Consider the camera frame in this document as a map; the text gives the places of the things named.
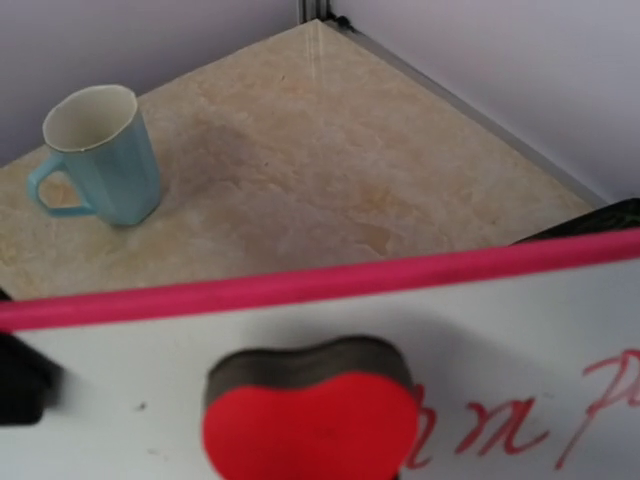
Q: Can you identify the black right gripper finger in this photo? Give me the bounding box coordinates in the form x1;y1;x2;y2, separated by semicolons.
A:
1;291;65;428

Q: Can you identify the red black whiteboard eraser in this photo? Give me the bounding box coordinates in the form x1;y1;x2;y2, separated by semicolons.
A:
201;336;420;479

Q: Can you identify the pink framed whiteboard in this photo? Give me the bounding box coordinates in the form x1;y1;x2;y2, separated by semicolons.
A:
1;230;639;479

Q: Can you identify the light blue ceramic mug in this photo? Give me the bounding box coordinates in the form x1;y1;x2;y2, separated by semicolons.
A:
27;84;161;226

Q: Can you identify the black floral square plate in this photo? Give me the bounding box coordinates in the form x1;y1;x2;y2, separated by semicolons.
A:
514;197;640;245

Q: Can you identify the left aluminium frame post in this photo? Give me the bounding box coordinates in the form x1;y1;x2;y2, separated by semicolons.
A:
296;0;352;29

